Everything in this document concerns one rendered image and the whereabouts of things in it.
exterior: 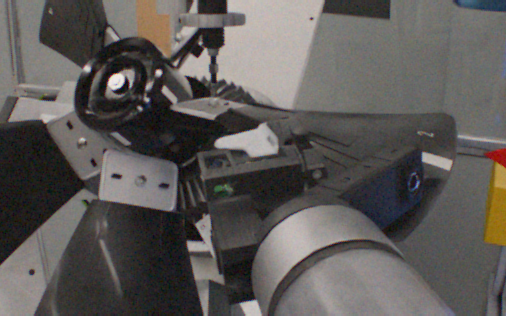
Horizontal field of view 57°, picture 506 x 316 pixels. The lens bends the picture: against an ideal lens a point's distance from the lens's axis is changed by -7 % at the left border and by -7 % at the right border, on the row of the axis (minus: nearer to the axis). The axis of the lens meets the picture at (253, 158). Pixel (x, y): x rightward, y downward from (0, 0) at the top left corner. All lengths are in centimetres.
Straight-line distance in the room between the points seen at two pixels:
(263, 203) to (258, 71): 54
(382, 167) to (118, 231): 30
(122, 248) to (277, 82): 41
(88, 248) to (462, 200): 94
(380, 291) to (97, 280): 38
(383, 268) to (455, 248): 112
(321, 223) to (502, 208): 52
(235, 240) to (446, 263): 110
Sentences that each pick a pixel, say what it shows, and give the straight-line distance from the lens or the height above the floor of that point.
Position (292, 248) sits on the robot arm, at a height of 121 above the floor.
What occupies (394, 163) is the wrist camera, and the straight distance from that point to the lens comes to 35.
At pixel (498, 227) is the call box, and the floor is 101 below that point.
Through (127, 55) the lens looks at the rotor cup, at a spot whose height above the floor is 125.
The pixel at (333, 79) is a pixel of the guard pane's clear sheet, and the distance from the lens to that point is 126.
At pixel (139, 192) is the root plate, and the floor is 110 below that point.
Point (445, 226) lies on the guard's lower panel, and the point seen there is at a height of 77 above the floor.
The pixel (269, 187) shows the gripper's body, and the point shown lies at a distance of 32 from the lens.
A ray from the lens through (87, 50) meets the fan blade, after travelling 75.
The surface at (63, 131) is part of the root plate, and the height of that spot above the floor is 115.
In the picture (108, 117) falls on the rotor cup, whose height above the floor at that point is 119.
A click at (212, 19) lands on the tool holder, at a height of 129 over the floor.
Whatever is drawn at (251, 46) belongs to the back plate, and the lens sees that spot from 88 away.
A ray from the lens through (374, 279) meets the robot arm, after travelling 20.
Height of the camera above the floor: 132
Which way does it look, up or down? 19 degrees down
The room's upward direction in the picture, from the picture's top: straight up
